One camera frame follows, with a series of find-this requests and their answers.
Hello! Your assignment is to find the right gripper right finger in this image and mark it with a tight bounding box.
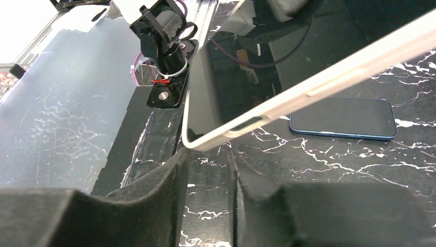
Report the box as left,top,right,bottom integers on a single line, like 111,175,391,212
227,153,435,246

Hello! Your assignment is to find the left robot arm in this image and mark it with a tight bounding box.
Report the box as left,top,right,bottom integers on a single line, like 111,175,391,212
113,1,198,109

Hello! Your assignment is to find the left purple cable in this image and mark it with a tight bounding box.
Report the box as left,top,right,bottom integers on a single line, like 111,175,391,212
131,51,161,87

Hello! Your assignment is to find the blue smartphone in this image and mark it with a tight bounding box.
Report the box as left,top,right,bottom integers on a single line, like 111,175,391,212
289,97,397,140

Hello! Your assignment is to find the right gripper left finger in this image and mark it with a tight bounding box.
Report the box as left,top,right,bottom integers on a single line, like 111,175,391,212
1,148,189,246

